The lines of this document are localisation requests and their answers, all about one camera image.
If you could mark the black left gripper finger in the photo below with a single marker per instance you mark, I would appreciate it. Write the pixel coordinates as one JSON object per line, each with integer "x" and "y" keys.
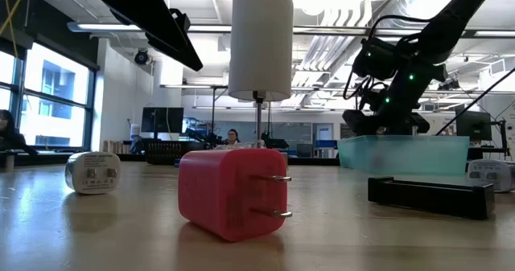
{"x": 189, "y": 60}
{"x": 149, "y": 13}

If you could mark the black rectangular tray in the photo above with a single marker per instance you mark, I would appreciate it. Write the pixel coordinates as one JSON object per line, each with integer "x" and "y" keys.
{"x": 430, "y": 198}

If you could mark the purple and white wall charger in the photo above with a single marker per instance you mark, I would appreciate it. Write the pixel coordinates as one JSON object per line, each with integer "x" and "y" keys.
{"x": 489, "y": 174}

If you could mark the green and white wall charger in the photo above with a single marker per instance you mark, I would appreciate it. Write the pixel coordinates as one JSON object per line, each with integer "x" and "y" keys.
{"x": 92, "y": 174}

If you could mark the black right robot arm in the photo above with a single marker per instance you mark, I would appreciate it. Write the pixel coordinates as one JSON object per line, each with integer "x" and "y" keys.
{"x": 442, "y": 25}

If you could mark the teal translucent plastic tray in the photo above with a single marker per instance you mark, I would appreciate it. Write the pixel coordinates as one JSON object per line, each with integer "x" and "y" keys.
{"x": 402, "y": 156}

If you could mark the long ceiling light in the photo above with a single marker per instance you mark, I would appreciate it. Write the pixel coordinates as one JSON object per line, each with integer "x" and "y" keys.
{"x": 100, "y": 27}

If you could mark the blue storage box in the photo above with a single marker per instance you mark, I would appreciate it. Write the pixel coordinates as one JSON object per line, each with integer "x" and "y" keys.
{"x": 324, "y": 144}

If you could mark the black computer monitor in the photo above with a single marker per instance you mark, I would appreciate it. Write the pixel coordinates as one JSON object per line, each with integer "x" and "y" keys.
{"x": 472, "y": 124}
{"x": 161, "y": 120}

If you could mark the white cylinder table lamp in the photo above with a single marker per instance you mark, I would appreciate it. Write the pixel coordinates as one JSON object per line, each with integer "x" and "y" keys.
{"x": 261, "y": 42}

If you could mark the person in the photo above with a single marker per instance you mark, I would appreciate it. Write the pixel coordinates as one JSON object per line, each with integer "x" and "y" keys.
{"x": 232, "y": 136}
{"x": 12, "y": 134}

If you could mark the black plastic slotted basket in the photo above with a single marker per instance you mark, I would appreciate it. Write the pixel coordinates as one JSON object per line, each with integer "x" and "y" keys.
{"x": 169, "y": 152}

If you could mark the small blue box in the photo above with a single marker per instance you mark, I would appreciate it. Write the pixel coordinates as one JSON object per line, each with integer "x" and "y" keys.
{"x": 176, "y": 162}

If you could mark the large glass window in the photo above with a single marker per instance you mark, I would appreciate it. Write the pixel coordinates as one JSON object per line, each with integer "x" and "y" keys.
{"x": 56, "y": 82}

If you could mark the black dome camera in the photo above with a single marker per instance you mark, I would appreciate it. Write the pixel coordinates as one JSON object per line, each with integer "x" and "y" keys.
{"x": 141, "y": 58}

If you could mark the black aluminium table frame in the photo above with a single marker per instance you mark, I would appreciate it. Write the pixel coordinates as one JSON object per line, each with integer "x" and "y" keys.
{"x": 310, "y": 161}

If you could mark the pink wall charger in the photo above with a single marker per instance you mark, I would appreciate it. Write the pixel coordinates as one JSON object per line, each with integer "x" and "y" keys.
{"x": 225, "y": 194}

